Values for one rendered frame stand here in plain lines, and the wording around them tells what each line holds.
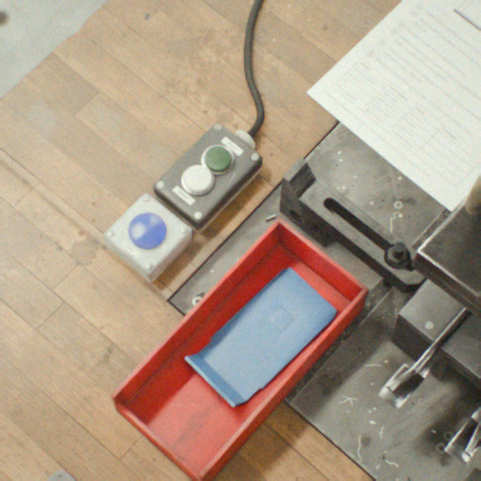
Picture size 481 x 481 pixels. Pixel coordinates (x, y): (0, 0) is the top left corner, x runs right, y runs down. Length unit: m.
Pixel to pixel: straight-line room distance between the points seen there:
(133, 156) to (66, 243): 0.12
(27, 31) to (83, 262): 1.25
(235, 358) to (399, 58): 0.40
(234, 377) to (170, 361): 0.07
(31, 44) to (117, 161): 1.16
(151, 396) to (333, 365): 0.19
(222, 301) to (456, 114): 0.34
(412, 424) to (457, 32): 0.46
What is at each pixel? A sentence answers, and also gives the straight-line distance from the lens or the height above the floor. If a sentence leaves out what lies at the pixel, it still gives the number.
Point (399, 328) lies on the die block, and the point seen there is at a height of 0.95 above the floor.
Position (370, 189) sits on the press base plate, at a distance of 1.34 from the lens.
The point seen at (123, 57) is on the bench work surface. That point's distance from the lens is 1.41.
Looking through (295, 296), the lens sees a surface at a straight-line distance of 1.28.
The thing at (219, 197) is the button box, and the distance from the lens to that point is 1.29.
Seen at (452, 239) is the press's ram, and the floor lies 1.14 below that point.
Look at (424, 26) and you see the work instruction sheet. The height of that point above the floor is 0.90.
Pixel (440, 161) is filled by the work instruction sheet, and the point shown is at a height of 0.90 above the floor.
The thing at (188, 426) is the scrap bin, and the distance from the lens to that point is 1.24.
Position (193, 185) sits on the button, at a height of 0.94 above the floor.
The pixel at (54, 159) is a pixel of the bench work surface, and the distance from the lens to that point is 1.36.
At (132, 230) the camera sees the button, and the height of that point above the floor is 0.94.
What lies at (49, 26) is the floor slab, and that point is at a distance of 2.51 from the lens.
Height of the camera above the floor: 2.11
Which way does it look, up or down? 68 degrees down
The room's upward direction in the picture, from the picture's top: 1 degrees clockwise
